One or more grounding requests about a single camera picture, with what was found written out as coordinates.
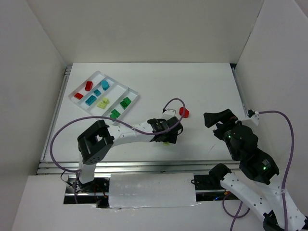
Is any red rounded lego block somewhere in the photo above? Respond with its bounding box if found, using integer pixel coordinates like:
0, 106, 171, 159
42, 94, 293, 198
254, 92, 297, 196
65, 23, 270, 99
179, 107, 190, 118

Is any small dark green lego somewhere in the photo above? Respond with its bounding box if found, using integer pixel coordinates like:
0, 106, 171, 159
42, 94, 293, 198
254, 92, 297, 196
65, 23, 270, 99
120, 97, 131, 110

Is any green lego plate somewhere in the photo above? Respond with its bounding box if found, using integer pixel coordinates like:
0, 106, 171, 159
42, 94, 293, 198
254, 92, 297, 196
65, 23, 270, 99
110, 109, 121, 119

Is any yellow stack lego brick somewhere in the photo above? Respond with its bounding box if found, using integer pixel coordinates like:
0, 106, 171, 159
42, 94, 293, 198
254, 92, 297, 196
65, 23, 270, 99
102, 97, 110, 104

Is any pale yellow lego brick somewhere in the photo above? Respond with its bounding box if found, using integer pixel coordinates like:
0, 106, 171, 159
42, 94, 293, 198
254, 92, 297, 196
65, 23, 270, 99
97, 102, 107, 109

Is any blue stack lego brick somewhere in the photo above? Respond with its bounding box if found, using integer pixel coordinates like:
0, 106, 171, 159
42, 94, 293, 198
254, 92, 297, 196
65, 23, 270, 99
85, 95, 97, 106

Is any red stack lego brick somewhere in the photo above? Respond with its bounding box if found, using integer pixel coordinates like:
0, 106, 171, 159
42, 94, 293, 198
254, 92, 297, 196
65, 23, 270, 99
74, 92, 84, 100

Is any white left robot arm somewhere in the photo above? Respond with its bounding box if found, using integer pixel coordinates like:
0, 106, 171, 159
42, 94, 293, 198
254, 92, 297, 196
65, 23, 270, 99
77, 116, 183, 192

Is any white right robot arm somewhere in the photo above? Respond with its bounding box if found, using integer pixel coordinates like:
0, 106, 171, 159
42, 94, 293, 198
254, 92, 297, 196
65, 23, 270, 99
204, 109, 308, 231

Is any silver foil tape sheet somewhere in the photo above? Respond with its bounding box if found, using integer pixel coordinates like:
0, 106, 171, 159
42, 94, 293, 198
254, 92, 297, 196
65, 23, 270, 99
108, 173, 197, 208

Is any white divided sorting tray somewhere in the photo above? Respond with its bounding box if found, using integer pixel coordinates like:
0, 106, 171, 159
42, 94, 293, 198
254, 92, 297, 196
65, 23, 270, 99
68, 71, 140, 120

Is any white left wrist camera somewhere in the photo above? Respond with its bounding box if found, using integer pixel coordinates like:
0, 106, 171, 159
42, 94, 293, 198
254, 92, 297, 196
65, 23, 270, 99
161, 109, 176, 120

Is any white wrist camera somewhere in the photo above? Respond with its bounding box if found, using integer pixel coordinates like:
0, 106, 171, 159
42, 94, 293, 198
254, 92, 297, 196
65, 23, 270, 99
161, 109, 176, 120
241, 109, 259, 127

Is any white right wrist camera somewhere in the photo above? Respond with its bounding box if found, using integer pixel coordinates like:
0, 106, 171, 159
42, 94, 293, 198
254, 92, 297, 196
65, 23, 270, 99
241, 109, 259, 127

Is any aluminium front rail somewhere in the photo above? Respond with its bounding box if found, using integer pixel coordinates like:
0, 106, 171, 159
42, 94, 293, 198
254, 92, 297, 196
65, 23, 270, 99
37, 160, 239, 174

